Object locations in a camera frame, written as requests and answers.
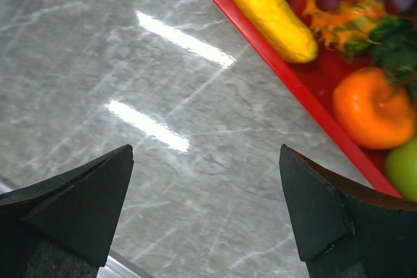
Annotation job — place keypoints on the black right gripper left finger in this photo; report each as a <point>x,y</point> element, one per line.
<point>64,226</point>

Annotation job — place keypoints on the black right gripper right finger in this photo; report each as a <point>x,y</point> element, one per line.
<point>343,228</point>

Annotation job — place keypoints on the green fake apple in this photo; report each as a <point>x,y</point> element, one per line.
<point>400,169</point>

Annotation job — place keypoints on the orange fake pineapple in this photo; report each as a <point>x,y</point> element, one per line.
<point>357,27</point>

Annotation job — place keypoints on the orange fake persimmon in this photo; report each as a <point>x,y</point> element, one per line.
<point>375,114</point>

